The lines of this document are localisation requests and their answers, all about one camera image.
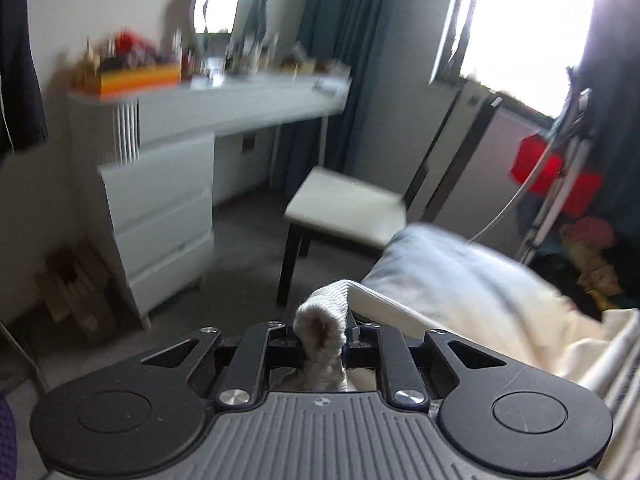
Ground white panel heater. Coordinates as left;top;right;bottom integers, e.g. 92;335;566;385
404;81;502;222

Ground left teal curtain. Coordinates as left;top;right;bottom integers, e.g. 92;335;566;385
271;0;392;197

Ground white dressing table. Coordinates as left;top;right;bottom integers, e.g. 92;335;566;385
67;74;350;324

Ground cream white zip jacket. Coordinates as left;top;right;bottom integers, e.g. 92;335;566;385
277;224;639;479

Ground cosmetic bottles on table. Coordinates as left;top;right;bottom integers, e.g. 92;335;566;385
181;29;352;80

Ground curved vanity mirror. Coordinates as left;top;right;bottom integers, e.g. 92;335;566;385
160;0;268;47

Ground orange tray with items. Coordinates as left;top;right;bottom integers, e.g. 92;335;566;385
72;28;182;98

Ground cardboard box on floor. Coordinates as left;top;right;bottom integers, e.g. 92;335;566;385
34;240;116;344

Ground white seat black stool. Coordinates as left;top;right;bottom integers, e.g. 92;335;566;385
276;167;408;308

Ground red garment on stand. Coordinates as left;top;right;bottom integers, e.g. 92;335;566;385
510;134;602;218

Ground dark hanging clothes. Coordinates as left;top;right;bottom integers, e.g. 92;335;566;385
0;0;49;162

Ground garment steamer stand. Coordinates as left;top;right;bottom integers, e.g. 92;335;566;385
470;67;594;264

